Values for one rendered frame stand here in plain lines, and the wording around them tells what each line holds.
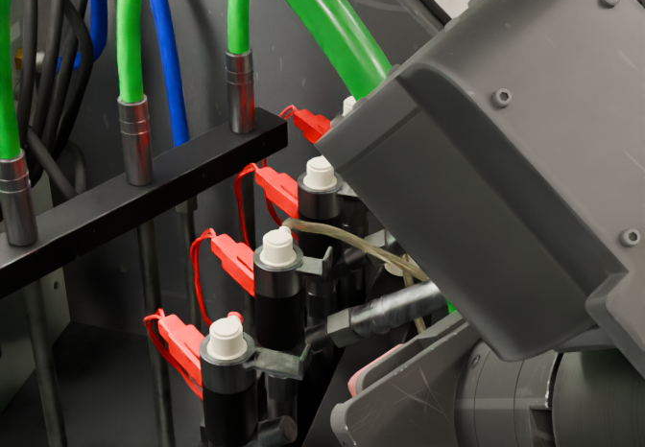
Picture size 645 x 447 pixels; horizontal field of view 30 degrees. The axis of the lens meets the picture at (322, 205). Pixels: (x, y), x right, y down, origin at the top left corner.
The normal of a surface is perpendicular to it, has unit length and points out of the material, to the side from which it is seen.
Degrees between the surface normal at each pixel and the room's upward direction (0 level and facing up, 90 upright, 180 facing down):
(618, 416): 81
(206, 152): 0
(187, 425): 0
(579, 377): 67
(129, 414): 0
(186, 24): 90
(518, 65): 45
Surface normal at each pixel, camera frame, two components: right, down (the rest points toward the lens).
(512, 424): -0.96, 0.04
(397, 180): -0.55, 0.53
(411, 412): 0.27, -0.16
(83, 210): 0.00, -0.83
